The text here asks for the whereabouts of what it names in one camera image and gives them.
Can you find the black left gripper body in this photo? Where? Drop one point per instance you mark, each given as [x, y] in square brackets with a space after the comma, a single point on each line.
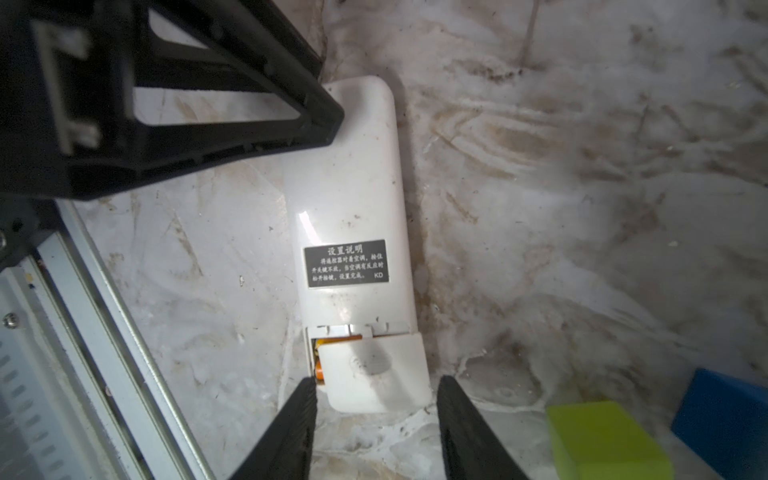
[65, 120]

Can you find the orange battery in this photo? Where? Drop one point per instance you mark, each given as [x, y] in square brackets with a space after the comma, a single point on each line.
[331, 340]
[319, 375]

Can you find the white red remote control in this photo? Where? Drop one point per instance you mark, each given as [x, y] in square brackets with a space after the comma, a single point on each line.
[346, 213]

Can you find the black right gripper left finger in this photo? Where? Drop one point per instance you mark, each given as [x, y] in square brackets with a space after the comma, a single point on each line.
[285, 449]

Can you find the white battery cover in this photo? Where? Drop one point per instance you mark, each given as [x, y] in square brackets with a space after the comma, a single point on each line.
[376, 375]

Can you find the green cube block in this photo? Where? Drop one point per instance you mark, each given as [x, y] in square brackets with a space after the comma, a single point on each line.
[600, 440]

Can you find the blue cube block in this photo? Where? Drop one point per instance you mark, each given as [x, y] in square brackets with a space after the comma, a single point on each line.
[723, 420]

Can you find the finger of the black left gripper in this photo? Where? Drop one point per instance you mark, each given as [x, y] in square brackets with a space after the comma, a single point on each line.
[151, 154]
[241, 46]

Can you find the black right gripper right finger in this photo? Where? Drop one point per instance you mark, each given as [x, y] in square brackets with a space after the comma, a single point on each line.
[470, 449]

